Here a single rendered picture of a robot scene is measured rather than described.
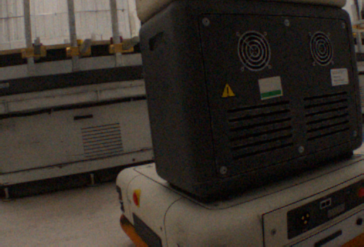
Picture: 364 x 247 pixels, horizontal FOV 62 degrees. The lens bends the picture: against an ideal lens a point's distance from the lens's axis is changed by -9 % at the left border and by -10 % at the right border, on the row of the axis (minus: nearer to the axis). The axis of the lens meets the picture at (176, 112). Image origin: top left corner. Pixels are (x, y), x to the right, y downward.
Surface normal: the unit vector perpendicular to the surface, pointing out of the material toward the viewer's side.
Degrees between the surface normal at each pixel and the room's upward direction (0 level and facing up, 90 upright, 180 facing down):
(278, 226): 90
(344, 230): 90
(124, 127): 90
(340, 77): 90
